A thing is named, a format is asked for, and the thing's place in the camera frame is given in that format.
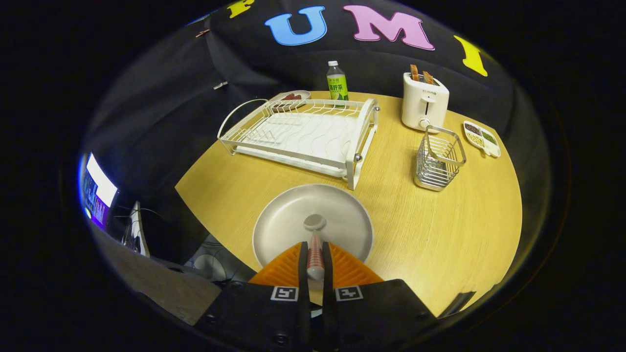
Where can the silver clip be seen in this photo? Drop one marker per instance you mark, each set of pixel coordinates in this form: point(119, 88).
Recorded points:
point(220, 85)

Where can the pink clip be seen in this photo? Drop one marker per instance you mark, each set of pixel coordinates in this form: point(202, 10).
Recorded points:
point(203, 32)

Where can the white round plate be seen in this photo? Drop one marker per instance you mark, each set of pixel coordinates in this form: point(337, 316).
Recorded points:
point(288, 220)

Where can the grey round object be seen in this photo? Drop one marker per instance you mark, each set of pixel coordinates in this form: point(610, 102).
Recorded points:
point(210, 268)

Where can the white upright panel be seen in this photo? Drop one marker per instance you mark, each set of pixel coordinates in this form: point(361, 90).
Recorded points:
point(139, 234)

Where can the green label drink bottle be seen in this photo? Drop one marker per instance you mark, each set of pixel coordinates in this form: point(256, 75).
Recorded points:
point(337, 85)

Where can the white toaster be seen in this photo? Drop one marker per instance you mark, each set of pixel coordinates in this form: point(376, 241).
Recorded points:
point(423, 108)

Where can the small beige plate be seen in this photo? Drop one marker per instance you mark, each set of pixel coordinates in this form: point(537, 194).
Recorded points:
point(305, 94)

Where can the white divided bean dish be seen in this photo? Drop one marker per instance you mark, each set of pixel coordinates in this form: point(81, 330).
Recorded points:
point(481, 139)

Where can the computer monitor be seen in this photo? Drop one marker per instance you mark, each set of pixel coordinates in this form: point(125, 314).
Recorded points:
point(100, 190)

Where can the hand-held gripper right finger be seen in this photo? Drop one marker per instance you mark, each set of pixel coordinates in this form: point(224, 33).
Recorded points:
point(327, 313)

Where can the brown toast slice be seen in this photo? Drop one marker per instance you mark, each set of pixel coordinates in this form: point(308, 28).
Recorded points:
point(414, 73)
point(428, 78)

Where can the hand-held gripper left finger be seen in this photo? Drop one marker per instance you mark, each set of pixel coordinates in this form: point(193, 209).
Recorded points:
point(304, 313)

